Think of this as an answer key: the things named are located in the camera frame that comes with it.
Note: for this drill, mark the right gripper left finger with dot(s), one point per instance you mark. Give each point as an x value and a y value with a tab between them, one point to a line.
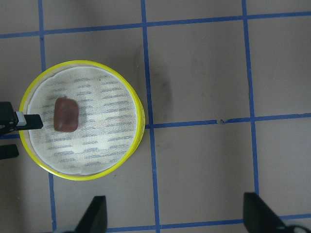
94	219

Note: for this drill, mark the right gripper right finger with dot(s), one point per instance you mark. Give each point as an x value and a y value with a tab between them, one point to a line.
259	218

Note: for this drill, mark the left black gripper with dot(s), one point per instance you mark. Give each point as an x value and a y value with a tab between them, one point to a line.
11	121

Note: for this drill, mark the brown bun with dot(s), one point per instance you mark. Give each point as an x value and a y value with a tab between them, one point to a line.
66	115

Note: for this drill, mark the yellow bamboo steamer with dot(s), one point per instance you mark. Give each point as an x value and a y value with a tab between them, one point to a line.
111	120

